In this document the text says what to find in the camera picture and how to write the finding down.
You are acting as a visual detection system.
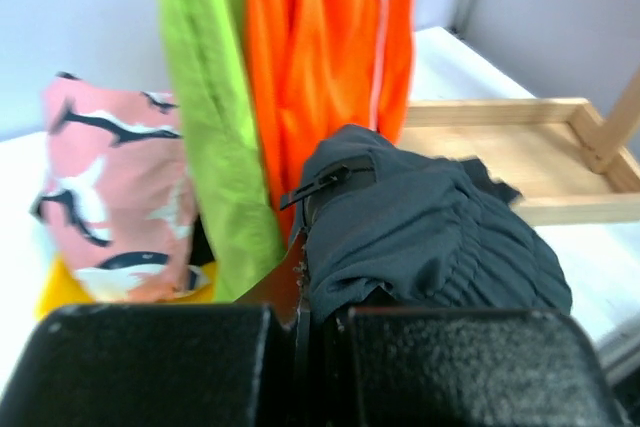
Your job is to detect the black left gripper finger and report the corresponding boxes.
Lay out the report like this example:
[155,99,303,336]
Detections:
[236,231,311,337]

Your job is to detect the dark navy shorts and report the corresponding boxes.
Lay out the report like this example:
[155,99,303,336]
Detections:
[280,125,572,322]

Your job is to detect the pink patterned shorts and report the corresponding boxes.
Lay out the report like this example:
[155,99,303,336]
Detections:
[33,72,213,302]

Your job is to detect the orange shorts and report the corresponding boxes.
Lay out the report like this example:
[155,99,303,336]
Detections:
[242,0,419,243]

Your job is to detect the lime green shorts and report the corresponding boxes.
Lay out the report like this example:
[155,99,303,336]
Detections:
[159,0,284,302]

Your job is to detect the yellow plastic tray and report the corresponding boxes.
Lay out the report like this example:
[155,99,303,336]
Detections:
[34,255,217,321]

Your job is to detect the wooden tray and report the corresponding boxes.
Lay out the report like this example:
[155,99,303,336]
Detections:
[399,98,639,226]

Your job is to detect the wooden clothes rack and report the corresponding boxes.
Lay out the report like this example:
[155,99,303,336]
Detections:
[584,70,640,174]

